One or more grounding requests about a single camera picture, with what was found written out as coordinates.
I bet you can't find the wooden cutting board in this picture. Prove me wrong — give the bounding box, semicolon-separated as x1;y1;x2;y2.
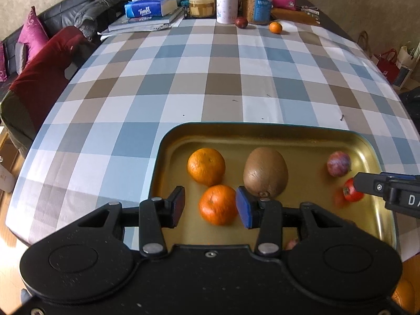
271;8;320;26

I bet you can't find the orange mandarin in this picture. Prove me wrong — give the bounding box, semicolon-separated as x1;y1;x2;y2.
199;185;238;226
187;148;226;187

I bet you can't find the checkered tablecloth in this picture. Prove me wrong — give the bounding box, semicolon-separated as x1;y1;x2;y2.
6;19;419;244

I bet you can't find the kiwi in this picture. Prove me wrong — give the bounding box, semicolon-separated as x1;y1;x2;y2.
243;147;288;198

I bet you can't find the yellow lid honey jar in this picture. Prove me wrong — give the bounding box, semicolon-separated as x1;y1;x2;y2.
189;0;216;18

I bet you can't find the far dark plum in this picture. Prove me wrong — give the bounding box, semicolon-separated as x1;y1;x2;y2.
235;16;248;29

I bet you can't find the gold metal tray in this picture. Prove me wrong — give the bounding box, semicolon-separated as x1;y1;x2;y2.
150;123;397;247

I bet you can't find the red plum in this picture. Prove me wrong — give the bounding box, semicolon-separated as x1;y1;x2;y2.
327;151;352;177
284;238;300;250

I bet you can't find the far small mandarin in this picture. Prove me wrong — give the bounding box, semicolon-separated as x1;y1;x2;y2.
268;21;283;34

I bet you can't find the white paper bag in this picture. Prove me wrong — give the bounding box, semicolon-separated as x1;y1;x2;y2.
392;44;419;91

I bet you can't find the magenta cushion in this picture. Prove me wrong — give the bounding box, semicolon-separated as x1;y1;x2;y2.
17;6;49;63

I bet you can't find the black puffer jacket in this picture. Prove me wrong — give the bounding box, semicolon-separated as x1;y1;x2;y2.
399;86;420;121

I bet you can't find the stack of books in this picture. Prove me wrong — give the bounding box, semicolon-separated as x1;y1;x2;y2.
98;7;184;36

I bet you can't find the blue tissue pack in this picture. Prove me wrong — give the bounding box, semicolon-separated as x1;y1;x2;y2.
125;0;178;19

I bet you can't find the red tomato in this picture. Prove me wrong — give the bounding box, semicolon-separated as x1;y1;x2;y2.
342;178;364;203

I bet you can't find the red plum by tray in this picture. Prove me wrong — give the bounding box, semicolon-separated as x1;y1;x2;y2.
327;151;352;177

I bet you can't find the pink pouch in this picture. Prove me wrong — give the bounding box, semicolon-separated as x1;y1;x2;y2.
272;0;296;11

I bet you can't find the red shopping bag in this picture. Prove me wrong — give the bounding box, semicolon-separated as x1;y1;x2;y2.
377;48;400;85

